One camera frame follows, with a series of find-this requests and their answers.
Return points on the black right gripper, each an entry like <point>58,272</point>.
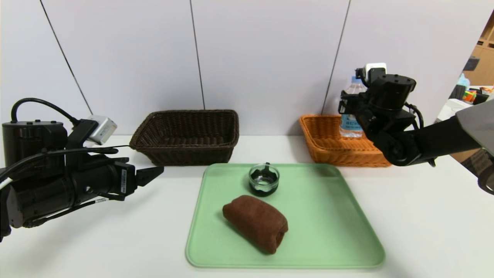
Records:
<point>346,105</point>

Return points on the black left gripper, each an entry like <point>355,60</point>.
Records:
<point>126,179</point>

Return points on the clear water bottle blue label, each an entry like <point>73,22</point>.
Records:
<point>351,125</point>

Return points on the small glass cup black base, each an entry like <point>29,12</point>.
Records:
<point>263,187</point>

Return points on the brown towel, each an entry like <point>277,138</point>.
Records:
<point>256,222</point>

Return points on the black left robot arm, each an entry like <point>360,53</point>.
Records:
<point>42,193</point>

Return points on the dark brown wicker basket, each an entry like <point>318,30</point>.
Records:
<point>185,152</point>

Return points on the orange wicker basket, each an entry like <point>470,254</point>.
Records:
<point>332,152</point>

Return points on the thin black zip tie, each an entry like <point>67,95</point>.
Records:
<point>115,147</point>

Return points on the white side table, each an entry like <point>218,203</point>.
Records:
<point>449,110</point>

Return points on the black mesh container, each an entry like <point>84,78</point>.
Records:
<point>456,94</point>

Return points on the light blue bottle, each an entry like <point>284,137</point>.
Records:
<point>462,82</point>

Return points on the colourful puzzle cube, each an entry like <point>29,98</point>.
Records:
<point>468,97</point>

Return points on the wooden shelf cabinet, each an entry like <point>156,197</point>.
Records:
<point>484,65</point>

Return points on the light green plastic tray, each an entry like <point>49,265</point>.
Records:
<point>320,231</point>

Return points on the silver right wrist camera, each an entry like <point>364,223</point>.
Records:
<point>375,69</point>

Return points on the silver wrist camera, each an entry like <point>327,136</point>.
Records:
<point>375,69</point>
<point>102,130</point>

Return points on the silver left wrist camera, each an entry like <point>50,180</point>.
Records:
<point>102,130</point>

